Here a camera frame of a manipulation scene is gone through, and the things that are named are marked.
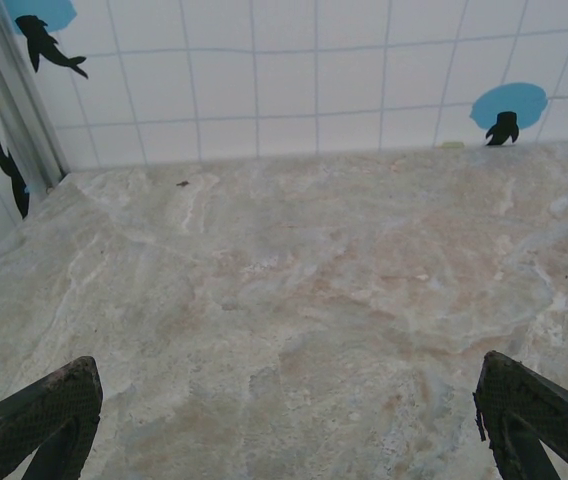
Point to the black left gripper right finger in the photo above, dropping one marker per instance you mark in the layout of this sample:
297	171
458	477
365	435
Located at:
524	415

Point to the blue blob sticker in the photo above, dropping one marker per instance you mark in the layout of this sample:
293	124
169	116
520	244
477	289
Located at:
511	102

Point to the aluminium corner frame post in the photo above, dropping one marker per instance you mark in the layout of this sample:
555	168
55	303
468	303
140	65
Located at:
16	97

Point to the blue round sticker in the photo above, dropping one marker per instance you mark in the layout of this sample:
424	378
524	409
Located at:
49	12

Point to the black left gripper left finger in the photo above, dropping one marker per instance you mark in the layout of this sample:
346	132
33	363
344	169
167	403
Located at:
39	420

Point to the black fish tail sticker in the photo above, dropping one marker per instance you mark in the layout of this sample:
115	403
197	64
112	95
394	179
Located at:
14	182

